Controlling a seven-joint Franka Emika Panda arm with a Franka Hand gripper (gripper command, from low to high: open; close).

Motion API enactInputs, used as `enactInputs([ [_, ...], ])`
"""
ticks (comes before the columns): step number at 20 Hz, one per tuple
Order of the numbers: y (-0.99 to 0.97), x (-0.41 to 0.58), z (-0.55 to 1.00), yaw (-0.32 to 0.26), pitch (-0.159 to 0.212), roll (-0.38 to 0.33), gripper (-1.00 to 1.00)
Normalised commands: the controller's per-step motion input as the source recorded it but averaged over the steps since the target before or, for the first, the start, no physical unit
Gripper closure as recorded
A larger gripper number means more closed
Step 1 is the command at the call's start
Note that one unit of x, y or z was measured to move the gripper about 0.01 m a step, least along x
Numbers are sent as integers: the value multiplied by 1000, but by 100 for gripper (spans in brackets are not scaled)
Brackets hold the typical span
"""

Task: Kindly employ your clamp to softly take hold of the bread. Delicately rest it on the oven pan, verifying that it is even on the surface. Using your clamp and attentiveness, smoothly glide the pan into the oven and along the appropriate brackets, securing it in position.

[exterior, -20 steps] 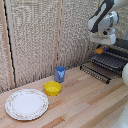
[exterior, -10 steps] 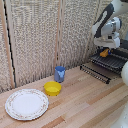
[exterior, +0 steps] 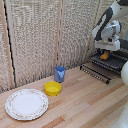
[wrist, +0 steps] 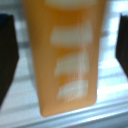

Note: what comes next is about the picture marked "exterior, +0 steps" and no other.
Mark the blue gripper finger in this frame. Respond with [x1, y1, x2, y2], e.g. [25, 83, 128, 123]
[98, 48, 104, 56]
[108, 50, 113, 57]

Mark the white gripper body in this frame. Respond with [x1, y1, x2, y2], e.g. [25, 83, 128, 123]
[94, 38, 121, 53]

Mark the black dish rack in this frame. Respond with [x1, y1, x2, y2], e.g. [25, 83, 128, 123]
[89, 39, 128, 80]

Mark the blue cup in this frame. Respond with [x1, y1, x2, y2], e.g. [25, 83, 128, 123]
[54, 65, 67, 84]

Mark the yellow bowl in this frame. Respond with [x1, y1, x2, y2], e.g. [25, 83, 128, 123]
[43, 81, 63, 97]

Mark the woven screen with wooden posts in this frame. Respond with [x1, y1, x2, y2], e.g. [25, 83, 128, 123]
[0, 0, 128, 94]

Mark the white plate with patterned rim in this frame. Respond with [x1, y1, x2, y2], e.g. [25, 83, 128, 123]
[4, 88, 50, 121]

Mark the black wire rack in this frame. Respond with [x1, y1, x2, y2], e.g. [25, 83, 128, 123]
[79, 63, 112, 85]

